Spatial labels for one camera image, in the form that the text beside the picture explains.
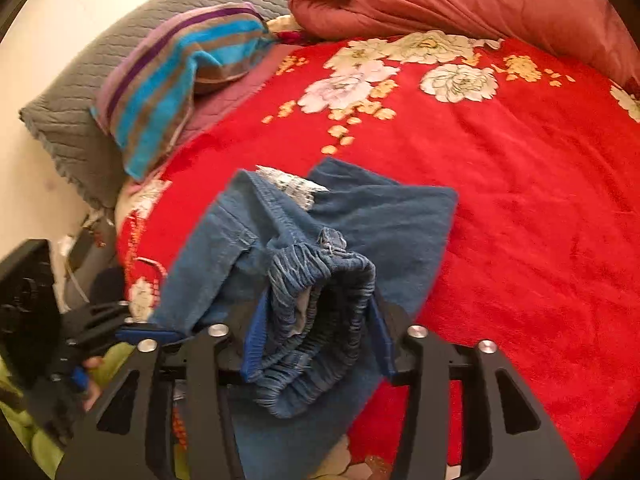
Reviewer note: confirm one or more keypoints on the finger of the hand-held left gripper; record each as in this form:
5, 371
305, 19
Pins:
150, 336

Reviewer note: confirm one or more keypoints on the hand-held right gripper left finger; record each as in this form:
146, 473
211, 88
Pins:
256, 340

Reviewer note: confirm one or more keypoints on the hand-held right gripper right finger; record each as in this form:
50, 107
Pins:
382, 340

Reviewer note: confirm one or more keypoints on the blue denim pants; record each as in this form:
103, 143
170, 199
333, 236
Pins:
390, 220

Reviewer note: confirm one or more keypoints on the person's left hand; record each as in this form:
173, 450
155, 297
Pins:
92, 385

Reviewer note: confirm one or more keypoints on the red floral blanket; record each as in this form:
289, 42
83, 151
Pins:
525, 210

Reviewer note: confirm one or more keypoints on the grey quilted pillow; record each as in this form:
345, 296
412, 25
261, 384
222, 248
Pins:
75, 110

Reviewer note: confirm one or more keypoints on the pink quilted pillowcase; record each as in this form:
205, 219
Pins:
220, 105

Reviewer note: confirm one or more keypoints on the striped towel pillow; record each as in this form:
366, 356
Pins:
155, 85

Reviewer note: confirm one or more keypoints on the pink-red duvet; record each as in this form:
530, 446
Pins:
475, 0

